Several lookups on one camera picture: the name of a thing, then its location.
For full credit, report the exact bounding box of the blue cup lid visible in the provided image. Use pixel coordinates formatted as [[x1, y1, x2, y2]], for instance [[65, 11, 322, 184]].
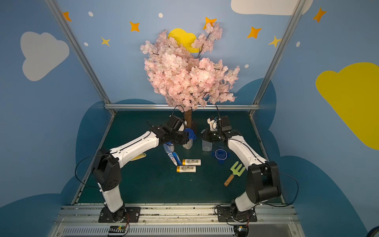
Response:
[[212, 149, 230, 164], [184, 128, 197, 140]]

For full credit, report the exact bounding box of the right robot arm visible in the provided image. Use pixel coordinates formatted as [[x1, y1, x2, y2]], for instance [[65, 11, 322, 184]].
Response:
[[202, 116, 281, 212]]

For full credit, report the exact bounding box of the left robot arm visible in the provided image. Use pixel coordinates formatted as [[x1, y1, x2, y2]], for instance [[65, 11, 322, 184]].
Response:
[[91, 115, 189, 217]]

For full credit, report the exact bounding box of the white blue toothpaste tube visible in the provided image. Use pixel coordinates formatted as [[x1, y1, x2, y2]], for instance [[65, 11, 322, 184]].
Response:
[[168, 153, 178, 166]]

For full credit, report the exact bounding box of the blue toothbrush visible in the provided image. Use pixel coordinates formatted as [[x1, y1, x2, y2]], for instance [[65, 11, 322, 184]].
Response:
[[172, 152, 182, 166]]

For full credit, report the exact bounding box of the orange-cap white bottle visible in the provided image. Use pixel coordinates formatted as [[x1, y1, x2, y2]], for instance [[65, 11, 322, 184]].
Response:
[[182, 159, 201, 166], [176, 166, 196, 173]]

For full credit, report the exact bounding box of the yellow work glove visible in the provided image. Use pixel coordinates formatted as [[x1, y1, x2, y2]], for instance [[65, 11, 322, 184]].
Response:
[[130, 153, 147, 161]]

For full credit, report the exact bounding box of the pink cherry blossom tree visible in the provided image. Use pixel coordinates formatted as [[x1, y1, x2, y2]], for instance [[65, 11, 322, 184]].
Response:
[[140, 23, 240, 128]]

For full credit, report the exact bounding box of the right circuit board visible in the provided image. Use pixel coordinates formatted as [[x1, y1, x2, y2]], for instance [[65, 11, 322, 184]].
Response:
[[234, 226, 249, 237]]

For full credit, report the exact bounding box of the circuit board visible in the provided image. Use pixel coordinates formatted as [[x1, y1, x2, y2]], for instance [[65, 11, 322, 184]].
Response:
[[234, 226, 249, 237], [107, 226, 128, 237]]

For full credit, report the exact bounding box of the left circuit board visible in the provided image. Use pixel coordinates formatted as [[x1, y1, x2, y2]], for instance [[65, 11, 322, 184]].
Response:
[[107, 226, 128, 237]]

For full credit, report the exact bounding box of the right aluminium frame post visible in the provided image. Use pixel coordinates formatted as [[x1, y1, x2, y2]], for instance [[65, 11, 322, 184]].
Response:
[[249, 0, 308, 117]]

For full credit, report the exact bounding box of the aluminium frame post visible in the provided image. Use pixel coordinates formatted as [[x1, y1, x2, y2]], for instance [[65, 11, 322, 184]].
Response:
[[44, 0, 111, 105], [249, 0, 308, 117]]

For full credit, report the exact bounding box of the green wooden-handled scraper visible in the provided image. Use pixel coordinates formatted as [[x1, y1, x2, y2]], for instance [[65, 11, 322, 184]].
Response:
[[224, 162, 246, 187]]

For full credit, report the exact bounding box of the aluminium back frame bar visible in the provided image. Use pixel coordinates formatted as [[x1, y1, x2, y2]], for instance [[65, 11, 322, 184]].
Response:
[[104, 103, 260, 112]]

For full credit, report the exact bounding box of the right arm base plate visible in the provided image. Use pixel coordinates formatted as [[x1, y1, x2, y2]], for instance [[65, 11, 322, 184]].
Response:
[[214, 205, 257, 223]]

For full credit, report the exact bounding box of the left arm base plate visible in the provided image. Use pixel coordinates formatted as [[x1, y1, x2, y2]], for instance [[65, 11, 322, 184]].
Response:
[[98, 206, 141, 223]]

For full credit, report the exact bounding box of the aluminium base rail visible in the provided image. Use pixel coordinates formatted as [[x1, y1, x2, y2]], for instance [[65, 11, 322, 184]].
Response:
[[48, 203, 305, 237]]

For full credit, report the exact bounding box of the left aluminium frame post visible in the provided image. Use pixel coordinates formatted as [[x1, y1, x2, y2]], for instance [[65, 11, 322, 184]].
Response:
[[44, 0, 111, 105]]

